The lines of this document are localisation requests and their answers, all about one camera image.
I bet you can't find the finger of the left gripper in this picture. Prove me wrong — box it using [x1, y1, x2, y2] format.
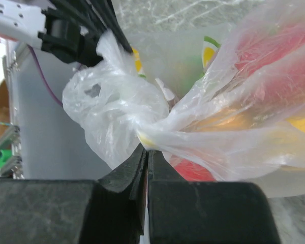
[91, 0, 133, 54]

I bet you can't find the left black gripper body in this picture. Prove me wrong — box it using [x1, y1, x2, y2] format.
[39, 8, 103, 67]

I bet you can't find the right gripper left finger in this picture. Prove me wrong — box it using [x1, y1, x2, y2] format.
[98, 146, 147, 201]

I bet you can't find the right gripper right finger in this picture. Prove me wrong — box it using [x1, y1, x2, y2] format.
[147, 150, 186, 182]

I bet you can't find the clear plastic bag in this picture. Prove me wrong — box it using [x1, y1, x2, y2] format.
[62, 1, 305, 197]

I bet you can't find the fake orange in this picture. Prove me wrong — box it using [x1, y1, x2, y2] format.
[187, 106, 290, 132]

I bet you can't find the yellow fake banana bunch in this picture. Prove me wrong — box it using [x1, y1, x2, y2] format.
[287, 116, 305, 133]

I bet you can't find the pink fake dragon fruit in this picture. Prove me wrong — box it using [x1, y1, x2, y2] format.
[235, 22, 305, 109]

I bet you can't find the bright red fake apple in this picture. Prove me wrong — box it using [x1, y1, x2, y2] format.
[170, 156, 215, 181]

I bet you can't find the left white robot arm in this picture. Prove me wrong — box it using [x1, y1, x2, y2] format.
[0, 0, 133, 67]

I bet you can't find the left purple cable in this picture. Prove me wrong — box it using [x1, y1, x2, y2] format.
[29, 45, 82, 106]

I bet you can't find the aluminium rail frame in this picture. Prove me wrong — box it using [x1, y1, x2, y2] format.
[0, 37, 24, 179]

